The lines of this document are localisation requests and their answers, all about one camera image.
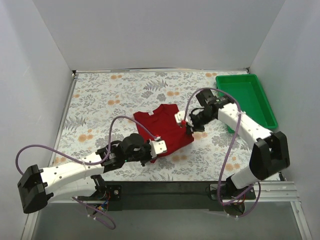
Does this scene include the red t shirt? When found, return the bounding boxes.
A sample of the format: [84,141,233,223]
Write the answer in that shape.
[133,104,194,157]

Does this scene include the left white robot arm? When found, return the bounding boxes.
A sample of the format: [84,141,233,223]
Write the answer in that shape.
[17,133,167,214]

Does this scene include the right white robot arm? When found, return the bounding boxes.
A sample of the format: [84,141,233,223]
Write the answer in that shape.
[182,87,290,199]

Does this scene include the floral patterned table mat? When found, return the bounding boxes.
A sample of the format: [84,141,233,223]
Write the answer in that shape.
[50,70,251,181]

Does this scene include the green plastic tray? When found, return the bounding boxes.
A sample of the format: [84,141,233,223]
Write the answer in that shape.
[215,74,278,130]

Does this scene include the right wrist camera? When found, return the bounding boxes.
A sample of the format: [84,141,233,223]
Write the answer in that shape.
[174,110,193,128]

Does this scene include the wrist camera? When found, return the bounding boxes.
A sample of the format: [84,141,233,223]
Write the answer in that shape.
[149,140,167,159]
[174,110,193,128]

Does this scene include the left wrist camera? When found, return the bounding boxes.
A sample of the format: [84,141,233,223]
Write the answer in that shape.
[149,140,167,159]

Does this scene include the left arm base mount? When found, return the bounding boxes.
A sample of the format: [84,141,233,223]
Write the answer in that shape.
[86,184,122,212]

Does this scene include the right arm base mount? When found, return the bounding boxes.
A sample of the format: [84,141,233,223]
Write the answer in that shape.
[218,184,256,218]

